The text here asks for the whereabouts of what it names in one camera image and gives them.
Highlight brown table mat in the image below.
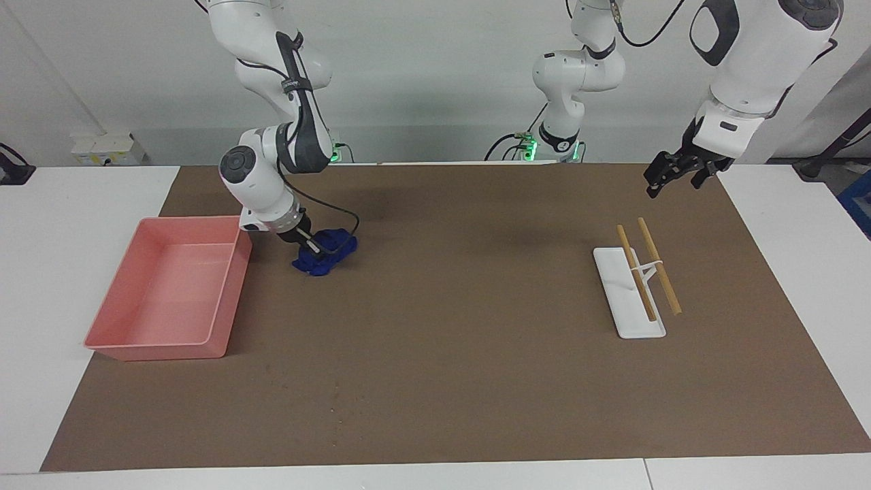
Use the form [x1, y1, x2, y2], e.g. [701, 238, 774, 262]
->
[39, 162, 871, 473]

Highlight black stand leg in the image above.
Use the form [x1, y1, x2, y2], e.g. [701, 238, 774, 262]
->
[793, 109, 871, 182]

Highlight pink plastic bin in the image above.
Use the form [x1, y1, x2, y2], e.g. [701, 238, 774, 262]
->
[83, 215, 253, 361]

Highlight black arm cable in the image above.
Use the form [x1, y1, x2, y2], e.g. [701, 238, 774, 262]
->
[609, 0, 688, 50]
[235, 31, 360, 257]

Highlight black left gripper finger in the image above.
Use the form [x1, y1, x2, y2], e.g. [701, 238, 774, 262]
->
[690, 157, 736, 191]
[644, 150, 687, 199]

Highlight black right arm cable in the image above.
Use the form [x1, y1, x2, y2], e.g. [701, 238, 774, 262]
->
[235, 31, 360, 257]

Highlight black clamp mount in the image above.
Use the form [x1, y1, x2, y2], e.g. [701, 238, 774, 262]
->
[0, 143, 36, 186]

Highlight wooden rack rod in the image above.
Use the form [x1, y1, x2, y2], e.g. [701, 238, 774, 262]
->
[637, 217, 683, 316]
[617, 225, 658, 323]

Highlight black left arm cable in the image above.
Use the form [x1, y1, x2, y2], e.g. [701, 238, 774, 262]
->
[609, 0, 688, 50]

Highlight black base power cables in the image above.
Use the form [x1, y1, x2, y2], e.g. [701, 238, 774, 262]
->
[484, 102, 548, 162]

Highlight dark blue towel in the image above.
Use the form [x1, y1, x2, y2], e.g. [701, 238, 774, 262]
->
[292, 229, 359, 276]

